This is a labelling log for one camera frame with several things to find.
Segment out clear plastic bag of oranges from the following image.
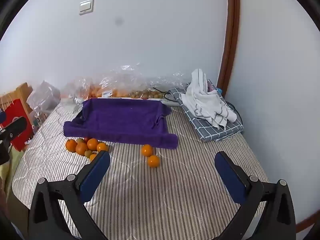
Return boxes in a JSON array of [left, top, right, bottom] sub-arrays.
[[61, 77, 93, 100]]

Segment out grey translucent plastic bag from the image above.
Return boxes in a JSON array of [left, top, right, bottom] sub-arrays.
[[26, 80, 61, 120]]

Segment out large orange tangerine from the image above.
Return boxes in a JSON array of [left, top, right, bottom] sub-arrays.
[[65, 139, 78, 152], [87, 138, 100, 151], [75, 142, 88, 155]]

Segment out white striped towel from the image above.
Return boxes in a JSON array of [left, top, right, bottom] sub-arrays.
[[179, 68, 237, 130]]

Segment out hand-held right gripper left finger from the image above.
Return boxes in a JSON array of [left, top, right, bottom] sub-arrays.
[[28, 151, 111, 240]]

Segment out brown wooden door frame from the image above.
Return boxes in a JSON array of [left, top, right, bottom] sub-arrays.
[[216, 0, 240, 99]]

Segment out yellow green cloth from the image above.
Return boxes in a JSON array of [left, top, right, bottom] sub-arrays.
[[0, 150, 19, 190]]

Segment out red paper bag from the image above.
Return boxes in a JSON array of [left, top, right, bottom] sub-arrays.
[[0, 99, 34, 152]]

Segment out clear bag of brown longans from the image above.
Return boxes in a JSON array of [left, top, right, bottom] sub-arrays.
[[130, 71, 190, 100]]

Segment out black cable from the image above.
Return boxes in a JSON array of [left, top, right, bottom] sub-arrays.
[[152, 87, 175, 101]]

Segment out purple towel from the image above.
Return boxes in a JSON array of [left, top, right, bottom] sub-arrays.
[[63, 98, 179, 150]]

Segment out grey checked cloth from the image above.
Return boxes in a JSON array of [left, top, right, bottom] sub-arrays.
[[167, 79, 244, 143]]

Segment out labelled clear bag of oranges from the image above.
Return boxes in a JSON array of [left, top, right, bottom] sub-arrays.
[[92, 64, 148, 98]]

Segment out striped bed quilt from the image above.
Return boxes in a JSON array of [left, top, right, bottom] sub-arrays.
[[12, 97, 269, 240]]

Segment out labelled tea bottle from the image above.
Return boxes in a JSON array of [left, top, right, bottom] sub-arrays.
[[32, 111, 48, 130]]

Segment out white light switch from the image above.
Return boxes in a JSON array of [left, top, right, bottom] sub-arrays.
[[79, 0, 94, 15]]

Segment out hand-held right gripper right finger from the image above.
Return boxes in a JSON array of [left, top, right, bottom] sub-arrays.
[[214, 151, 297, 240]]

